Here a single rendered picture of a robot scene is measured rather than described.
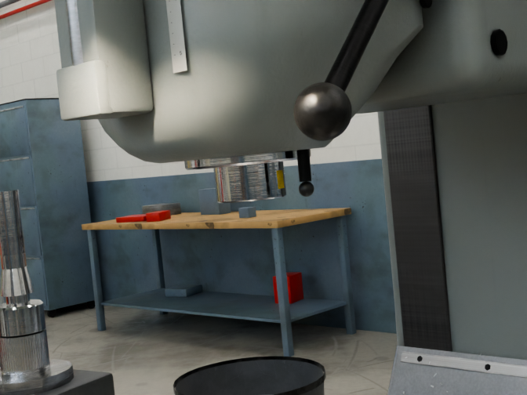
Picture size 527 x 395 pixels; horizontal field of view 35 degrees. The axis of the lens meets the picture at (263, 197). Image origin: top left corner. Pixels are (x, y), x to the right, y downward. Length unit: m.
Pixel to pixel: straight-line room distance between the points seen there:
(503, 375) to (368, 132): 4.90
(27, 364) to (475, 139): 0.50
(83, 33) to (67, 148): 7.48
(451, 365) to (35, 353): 0.43
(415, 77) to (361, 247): 5.28
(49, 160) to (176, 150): 7.36
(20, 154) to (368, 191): 3.49
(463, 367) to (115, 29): 0.58
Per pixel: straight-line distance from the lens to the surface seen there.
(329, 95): 0.42
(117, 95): 0.47
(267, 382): 2.87
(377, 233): 5.77
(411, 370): 0.96
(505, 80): 0.62
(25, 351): 0.85
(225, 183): 0.55
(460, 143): 0.90
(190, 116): 0.48
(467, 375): 0.92
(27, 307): 0.84
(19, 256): 0.85
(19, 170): 7.95
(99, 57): 0.47
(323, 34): 0.49
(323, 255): 6.10
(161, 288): 7.31
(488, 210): 0.89
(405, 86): 0.61
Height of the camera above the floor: 1.31
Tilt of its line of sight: 3 degrees down
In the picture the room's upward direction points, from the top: 6 degrees counter-clockwise
